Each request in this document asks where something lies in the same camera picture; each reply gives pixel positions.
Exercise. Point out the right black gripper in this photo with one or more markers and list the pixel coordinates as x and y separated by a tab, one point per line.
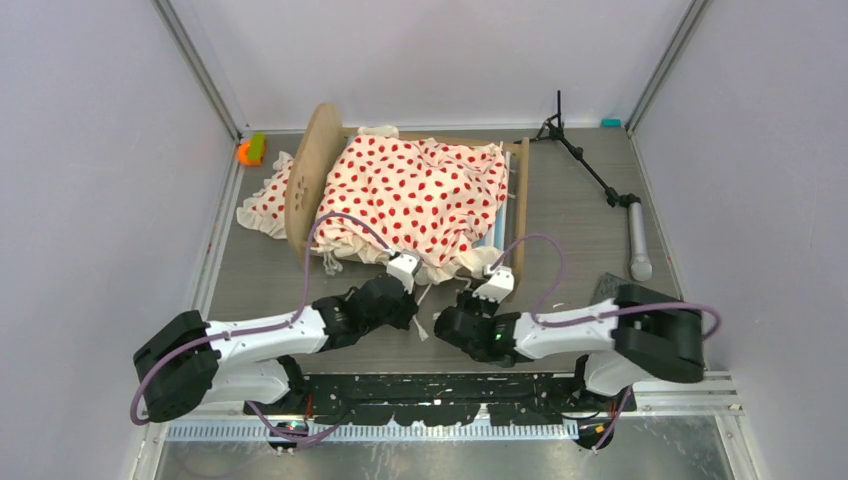
468	298

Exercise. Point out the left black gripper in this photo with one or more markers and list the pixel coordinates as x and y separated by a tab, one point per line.
409	308

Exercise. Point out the strawberry print small pillow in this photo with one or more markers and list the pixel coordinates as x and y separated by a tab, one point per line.
264	211

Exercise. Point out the strawberry print ruffled blanket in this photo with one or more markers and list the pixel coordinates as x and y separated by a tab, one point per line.
438	200

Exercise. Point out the wooden pet bed frame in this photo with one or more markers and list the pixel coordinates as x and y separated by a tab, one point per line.
326	137

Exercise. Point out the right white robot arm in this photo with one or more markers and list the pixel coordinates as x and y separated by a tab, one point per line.
638	334

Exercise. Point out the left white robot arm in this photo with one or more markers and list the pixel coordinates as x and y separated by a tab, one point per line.
191	362

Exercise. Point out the black perforated pad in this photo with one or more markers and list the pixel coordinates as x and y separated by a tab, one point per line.
616	285

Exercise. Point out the orange green toy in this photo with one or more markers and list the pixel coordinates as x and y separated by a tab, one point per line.
251	152

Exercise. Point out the black tripod stand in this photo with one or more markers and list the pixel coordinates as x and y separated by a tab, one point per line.
553	130

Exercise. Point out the teal small block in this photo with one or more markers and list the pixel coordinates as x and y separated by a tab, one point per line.
614	123

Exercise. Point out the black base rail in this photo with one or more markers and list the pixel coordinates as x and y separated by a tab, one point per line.
483	407

